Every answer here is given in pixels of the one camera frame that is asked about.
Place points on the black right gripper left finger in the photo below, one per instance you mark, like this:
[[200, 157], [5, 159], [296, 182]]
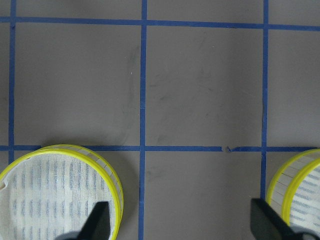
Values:
[[97, 225]]

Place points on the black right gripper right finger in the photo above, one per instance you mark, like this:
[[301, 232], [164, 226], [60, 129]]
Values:
[[266, 224]]

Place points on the yellow rimmed steamer basket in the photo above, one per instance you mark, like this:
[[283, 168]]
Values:
[[52, 191], [294, 191]]

